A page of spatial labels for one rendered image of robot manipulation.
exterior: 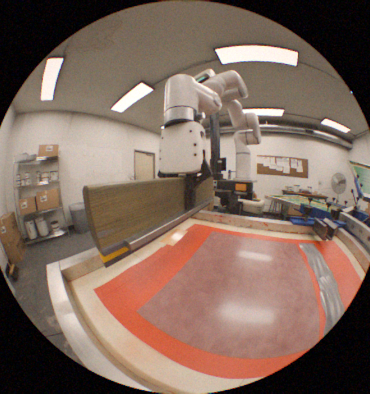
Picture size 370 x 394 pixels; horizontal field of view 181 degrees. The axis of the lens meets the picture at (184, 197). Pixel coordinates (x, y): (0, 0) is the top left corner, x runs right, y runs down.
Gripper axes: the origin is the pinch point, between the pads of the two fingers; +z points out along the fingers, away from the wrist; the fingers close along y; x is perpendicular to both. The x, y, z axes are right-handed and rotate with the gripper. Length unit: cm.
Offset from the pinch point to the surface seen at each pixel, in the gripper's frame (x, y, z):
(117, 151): -146, 322, -87
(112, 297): 18.9, 2.5, 14.4
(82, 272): 21.6, 11.5, 13.2
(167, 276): 8.3, -1.4, 14.5
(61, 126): 32, 322, -147
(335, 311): 11.7, -37.0, 14.0
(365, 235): -9, -66, 9
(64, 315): 28.0, 0.6, 10.8
